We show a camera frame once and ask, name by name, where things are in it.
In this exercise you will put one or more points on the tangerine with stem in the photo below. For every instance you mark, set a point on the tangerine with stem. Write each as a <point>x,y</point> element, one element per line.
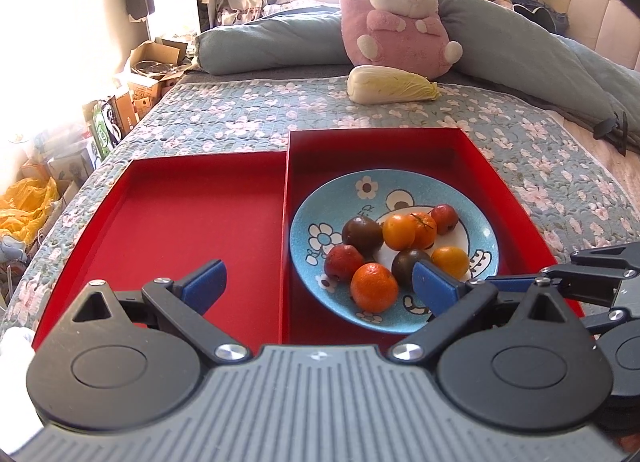
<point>373,288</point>
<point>426,231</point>

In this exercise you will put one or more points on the napa cabbage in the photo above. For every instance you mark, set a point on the napa cabbage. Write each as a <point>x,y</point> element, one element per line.
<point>385,87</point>

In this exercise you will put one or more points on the open cardboard box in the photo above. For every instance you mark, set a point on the open cardboard box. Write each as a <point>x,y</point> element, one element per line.
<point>150,82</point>

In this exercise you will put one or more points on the beige padded headboard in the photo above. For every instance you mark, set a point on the beige padded headboard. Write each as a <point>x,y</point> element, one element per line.
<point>600,17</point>

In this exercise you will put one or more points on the floral quilted bedspread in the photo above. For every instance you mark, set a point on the floral quilted bedspread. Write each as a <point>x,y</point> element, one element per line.
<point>240,112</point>

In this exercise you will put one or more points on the grey-blue duvet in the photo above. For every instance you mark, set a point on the grey-blue duvet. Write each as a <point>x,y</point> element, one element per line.
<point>280,39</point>

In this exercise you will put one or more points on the blue cartoon tiger plate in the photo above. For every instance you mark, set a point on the blue cartoon tiger plate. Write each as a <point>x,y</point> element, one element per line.
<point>320,212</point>

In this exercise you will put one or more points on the yellow plastic bag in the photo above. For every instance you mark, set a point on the yellow plastic bag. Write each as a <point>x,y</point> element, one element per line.
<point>25,207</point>

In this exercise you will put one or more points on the clear plastic storage box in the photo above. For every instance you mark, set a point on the clear plastic storage box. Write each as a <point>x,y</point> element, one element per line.
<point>65,157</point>

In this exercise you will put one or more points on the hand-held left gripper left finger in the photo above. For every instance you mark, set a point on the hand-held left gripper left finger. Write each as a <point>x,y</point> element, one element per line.
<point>205,284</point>

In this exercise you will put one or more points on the pink plush rabbit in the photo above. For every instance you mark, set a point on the pink plush rabbit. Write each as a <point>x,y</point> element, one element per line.
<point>400,27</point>

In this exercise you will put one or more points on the smooth orange oval fruit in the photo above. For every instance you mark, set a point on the smooth orange oval fruit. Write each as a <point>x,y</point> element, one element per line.
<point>398,232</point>

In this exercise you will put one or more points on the shallow red box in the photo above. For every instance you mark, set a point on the shallow red box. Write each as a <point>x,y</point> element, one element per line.
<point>190,212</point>

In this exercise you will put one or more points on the small red fruit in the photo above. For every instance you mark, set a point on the small red fruit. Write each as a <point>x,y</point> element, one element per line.
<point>445,218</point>
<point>344,263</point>

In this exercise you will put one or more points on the green printed box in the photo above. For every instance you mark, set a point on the green printed box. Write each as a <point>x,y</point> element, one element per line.
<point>106,127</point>

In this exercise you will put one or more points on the dark purple passion fruit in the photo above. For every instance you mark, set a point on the dark purple passion fruit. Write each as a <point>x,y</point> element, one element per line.
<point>405,266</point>
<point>362,233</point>

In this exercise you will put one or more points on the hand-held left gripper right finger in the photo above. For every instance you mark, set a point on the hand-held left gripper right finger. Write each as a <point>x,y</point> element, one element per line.
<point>435,287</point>

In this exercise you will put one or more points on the small yellow-orange fruit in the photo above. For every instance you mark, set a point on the small yellow-orange fruit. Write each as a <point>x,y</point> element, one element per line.
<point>450,262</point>

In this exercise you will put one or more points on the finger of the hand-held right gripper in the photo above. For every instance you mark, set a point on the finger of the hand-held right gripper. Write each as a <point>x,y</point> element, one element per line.
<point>590,277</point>
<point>607,322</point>

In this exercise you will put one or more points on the black bag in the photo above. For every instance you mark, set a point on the black bag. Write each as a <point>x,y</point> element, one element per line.
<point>535,17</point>

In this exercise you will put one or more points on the deep red box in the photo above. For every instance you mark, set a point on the deep red box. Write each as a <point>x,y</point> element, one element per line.
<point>400,152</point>

